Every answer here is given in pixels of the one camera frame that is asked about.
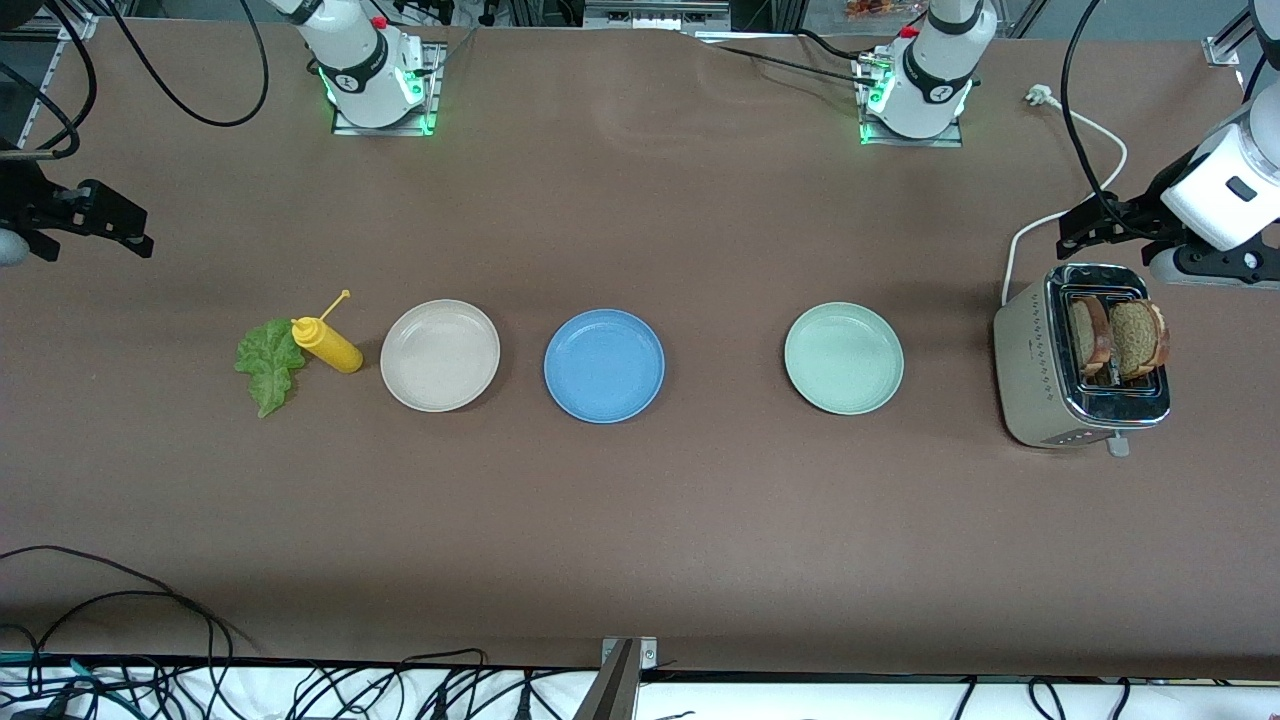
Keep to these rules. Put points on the beige round plate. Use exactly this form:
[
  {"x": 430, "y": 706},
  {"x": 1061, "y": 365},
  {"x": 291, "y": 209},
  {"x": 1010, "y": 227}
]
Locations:
[{"x": 440, "y": 355}]

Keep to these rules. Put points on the green lettuce leaf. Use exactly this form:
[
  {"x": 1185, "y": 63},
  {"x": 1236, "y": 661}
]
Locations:
[{"x": 265, "y": 365}]

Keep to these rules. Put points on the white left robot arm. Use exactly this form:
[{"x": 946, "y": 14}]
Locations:
[{"x": 935, "y": 75}]

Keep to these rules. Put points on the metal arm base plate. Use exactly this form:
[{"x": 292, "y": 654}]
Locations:
[
  {"x": 880, "y": 141},
  {"x": 432, "y": 90}
]

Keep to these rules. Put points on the brown bread slice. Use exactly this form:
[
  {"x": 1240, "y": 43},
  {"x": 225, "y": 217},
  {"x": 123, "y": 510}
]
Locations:
[
  {"x": 1090, "y": 335},
  {"x": 1135, "y": 338}
]

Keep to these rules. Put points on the blue round plate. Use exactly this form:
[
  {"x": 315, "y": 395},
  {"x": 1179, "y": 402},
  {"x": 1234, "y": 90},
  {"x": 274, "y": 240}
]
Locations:
[{"x": 604, "y": 366}]

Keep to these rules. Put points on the silver two-slot toaster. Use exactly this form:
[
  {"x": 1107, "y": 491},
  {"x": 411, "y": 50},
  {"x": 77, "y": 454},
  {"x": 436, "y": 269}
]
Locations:
[{"x": 1030, "y": 370}]

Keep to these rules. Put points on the metal table edge bracket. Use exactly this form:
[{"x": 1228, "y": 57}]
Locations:
[{"x": 625, "y": 680}]

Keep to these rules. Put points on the orange snack packet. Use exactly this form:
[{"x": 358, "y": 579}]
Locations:
[{"x": 870, "y": 10}]

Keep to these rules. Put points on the aluminium corner bracket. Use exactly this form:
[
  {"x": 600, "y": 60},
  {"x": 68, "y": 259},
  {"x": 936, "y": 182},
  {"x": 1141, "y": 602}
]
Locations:
[
  {"x": 1222, "y": 50},
  {"x": 78, "y": 25}
]

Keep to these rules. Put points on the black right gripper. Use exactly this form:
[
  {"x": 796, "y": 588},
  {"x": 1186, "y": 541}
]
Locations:
[{"x": 30, "y": 203}]

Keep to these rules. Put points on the yellow mustard squeeze bottle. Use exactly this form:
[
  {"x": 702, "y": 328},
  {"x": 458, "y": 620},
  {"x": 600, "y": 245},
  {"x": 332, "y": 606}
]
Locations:
[{"x": 335, "y": 350}]

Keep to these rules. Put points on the aluminium frame rail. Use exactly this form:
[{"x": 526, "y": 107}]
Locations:
[{"x": 655, "y": 15}]

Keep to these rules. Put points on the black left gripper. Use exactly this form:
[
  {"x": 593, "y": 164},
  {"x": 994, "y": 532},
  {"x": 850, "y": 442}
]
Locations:
[{"x": 1137, "y": 212}]

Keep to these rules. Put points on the light green round plate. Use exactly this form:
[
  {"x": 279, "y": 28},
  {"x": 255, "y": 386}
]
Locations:
[{"x": 844, "y": 358}]

